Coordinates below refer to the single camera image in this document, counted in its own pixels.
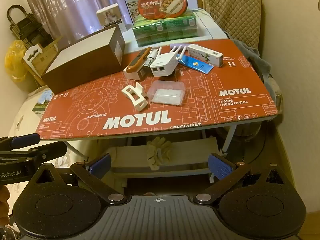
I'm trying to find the person's left hand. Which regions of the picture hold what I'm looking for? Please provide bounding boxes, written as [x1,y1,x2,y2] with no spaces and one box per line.
[0,185,11,217]

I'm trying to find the beige quilted chair cover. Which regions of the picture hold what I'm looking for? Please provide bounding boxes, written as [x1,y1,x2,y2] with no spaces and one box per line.
[201,0,262,49]

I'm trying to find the green picture book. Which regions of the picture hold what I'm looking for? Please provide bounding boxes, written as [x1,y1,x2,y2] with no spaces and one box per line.
[32,90,54,113]

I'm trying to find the orange white handheld device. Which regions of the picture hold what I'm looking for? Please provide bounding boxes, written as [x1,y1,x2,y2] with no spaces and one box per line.
[126,47,152,74]

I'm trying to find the dark round object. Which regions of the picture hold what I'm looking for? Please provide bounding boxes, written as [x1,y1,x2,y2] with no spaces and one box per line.
[260,67,284,130]

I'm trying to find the brown cardboard storage box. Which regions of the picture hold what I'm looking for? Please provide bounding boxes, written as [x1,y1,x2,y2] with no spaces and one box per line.
[41,26,125,94]

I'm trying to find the red oval food container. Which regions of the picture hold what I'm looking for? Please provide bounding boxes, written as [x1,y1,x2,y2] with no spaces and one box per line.
[137,0,189,20]

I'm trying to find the white medicine box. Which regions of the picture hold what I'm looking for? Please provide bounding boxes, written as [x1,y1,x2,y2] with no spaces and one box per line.
[187,44,224,67]

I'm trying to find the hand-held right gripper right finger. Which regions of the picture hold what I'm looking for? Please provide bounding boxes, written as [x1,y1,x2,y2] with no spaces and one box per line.
[194,153,288,204]

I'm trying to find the white hair claw clip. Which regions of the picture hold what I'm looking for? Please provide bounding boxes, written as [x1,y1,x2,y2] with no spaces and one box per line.
[122,82,148,112]

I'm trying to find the blue white milk carton box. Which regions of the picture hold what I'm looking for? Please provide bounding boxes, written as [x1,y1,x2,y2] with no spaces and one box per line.
[121,0,160,24]

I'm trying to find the white printed bedsheet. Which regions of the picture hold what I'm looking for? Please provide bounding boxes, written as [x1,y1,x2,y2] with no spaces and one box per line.
[10,85,90,175]

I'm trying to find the cardboard box with white flap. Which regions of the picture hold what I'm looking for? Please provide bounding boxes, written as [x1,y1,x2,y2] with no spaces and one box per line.
[22,36,66,87]

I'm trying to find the pink curtain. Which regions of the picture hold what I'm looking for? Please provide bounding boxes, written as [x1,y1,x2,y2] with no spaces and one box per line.
[20,0,199,39]

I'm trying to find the green tissue pack bundle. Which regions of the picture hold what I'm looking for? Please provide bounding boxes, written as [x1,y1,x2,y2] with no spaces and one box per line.
[132,9,198,47]

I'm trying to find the red printed cardboard sheet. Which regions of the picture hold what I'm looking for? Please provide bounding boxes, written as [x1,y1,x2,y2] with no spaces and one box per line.
[35,39,282,140]

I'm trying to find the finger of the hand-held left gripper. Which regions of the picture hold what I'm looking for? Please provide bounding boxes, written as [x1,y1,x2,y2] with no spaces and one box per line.
[0,134,40,152]
[0,141,67,167]

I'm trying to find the black folding rack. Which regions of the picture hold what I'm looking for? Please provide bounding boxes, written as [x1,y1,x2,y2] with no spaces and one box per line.
[7,5,52,48]

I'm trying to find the yellow plastic bag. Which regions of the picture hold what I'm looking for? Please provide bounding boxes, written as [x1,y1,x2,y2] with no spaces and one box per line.
[5,40,28,83]

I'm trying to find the black bottle-shaped device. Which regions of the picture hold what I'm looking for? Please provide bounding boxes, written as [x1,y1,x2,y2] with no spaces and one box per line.
[144,49,160,75]

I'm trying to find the beige work gloves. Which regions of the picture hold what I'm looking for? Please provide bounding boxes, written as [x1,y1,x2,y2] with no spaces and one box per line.
[146,137,173,171]

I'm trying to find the white table frame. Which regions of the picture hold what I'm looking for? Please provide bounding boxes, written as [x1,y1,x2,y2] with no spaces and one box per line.
[62,124,237,180]

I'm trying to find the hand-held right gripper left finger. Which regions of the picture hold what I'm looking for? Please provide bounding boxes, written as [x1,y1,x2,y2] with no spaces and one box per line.
[30,153,125,204]

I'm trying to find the grey cloth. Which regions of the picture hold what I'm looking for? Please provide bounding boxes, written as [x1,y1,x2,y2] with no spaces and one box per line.
[235,39,273,80]

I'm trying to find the small white photo box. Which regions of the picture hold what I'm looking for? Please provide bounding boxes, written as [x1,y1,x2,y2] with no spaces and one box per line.
[96,3,123,32]

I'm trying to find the purple tube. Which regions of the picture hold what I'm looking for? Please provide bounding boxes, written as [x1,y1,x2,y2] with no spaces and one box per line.
[170,44,188,55]

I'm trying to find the clear plastic box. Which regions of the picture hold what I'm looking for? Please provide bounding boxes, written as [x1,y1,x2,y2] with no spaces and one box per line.
[147,81,186,106]

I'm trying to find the blue white tube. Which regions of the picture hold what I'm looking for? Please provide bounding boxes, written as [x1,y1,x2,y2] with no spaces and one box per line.
[180,55,214,74]

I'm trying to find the white wifi repeater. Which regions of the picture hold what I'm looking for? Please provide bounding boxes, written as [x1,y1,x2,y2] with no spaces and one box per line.
[150,46,187,77]

